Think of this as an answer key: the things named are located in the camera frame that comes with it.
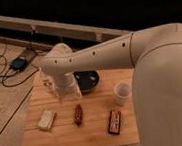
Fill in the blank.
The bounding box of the long wooden beam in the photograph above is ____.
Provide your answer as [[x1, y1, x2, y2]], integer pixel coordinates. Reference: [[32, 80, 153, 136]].
[[0, 16, 129, 42]]

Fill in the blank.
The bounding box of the wooden table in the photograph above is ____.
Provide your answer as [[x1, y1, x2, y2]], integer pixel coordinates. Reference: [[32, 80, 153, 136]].
[[21, 69, 139, 146]]

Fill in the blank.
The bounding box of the white sponge block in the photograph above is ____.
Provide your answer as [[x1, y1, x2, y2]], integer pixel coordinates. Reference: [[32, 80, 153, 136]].
[[37, 110, 56, 131]]

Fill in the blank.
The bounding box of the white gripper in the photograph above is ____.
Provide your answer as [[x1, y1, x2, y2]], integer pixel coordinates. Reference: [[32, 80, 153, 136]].
[[53, 73, 83, 104]]

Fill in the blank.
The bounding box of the blue black power box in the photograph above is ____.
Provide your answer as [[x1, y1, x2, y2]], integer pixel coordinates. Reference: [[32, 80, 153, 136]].
[[10, 58, 28, 71]]

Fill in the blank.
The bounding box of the translucent plastic cup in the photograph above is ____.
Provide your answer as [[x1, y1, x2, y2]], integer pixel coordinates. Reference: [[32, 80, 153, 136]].
[[114, 82, 132, 106]]

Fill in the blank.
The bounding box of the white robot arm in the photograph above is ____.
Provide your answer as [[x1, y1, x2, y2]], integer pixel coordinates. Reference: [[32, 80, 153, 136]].
[[40, 23, 182, 146]]

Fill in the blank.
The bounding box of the clear glass jar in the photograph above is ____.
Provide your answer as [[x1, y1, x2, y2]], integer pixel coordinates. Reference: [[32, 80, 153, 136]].
[[40, 71, 56, 94]]

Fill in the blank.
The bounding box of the dark ceramic bowl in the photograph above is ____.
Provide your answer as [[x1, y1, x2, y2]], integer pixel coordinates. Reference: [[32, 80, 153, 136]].
[[74, 70, 99, 94]]

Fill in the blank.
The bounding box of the red black rectangular box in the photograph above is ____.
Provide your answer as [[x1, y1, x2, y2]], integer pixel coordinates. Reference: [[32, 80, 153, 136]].
[[108, 109, 121, 135]]

